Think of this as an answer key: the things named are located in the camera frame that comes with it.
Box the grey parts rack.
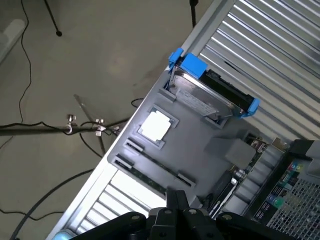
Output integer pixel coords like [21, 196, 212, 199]
[106, 67, 262, 210]

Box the silver CPU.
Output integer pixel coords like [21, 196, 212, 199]
[138, 111, 173, 144]

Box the open PC case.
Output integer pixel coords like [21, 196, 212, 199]
[229, 138, 320, 240]

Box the silver hard disk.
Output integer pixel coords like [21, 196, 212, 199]
[169, 65, 251, 121]

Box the black tripod stand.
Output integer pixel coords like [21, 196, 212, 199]
[0, 93, 145, 158]

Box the black stand leg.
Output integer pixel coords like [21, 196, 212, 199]
[43, 0, 63, 38]
[188, 0, 199, 28]

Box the white plastic object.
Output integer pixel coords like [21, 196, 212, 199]
[0, 19, 27, 64]

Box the thick grey floor cable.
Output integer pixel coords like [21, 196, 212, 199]
[9, 168, 95, 240]

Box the blue disk bracket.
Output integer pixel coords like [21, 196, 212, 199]
[167, 47, 261, 119]

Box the thin black floor cable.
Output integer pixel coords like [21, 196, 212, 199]
[17, 0, 33, 126]

